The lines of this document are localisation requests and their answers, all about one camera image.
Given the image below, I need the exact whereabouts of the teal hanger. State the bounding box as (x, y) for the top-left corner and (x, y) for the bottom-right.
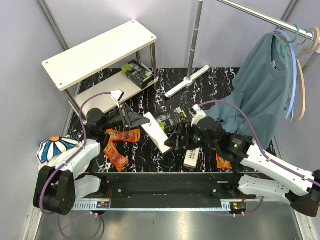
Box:
(274, 29), (299, 71)

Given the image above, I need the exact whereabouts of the white H razor box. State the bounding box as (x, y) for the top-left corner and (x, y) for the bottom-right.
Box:
(142, 112), (171, 154)

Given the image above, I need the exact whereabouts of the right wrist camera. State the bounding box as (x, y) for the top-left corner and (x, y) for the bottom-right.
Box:
(190, 104), (206, 126)

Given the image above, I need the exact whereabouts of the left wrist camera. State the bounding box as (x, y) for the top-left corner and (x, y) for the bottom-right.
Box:
(110, 89), (124, 108)

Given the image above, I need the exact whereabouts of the orange razor pack left lower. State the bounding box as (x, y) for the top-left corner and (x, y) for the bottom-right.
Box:
(103, 140), (129, 172)

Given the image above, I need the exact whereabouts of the orange razor pack left upper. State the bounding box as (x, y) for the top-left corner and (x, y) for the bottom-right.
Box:
(106, 129), (141, 143)

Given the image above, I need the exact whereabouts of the orange razor pack right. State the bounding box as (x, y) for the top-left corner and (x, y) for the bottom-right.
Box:
(215, 152), (233, 170)

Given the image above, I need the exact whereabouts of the blue hanger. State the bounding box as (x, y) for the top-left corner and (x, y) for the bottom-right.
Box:
(274, 29), (316, 123)

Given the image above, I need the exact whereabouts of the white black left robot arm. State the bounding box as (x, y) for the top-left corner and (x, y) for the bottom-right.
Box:
(33, 103), (151, 216)

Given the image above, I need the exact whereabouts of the green black razor box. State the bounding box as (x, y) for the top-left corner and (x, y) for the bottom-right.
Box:
(156, 107), (188, 134)

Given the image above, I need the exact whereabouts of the orange razor pack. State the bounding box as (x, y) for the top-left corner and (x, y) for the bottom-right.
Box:
(215, 152), (233, 170)
(103, 140), (129, 172)
(106, 129), (141, 143)

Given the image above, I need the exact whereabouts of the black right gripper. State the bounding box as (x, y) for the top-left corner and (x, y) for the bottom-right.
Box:
(164, 121), (219, 151)

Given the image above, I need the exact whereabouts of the clothes rack stand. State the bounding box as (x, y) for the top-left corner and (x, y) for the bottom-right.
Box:
(164, 0), (320, 99)

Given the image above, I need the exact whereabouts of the wooden hanger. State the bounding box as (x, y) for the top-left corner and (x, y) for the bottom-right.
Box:
(277, 26), (320, 123)

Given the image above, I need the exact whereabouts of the green black razor box shelved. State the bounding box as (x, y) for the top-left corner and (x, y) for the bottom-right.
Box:
(121, 60), (155, 89)

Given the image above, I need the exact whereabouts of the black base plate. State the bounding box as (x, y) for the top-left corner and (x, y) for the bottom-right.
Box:
(85, 172), (256, 201)

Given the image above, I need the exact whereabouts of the white two-tier shelf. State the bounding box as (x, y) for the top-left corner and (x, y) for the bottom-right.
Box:
(42, 19), (157, 116)

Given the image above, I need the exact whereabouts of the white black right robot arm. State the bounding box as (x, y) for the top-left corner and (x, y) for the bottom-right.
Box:
(164, 117), (320, 217)

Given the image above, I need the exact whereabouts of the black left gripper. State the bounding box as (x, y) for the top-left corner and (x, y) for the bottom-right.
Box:
(101, 102), (150, 131)

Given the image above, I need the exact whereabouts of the white printed cloth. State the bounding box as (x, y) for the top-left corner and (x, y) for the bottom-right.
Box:
(36, 135), (82, 172)

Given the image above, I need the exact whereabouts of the teal t-shirt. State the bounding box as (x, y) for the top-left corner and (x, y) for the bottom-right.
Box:
(205, 32), (292, 150)

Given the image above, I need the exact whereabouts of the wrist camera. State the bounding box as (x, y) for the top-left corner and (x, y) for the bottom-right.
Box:
(190, 104), (206, 126)
(110, 89), (124, 108)

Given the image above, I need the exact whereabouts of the aluminium frame rail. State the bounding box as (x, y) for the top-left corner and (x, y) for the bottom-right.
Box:
(72, 196), (247, 212)

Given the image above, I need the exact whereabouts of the white Harry's box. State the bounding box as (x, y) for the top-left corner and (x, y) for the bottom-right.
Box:
(183, 148), (200, 169)

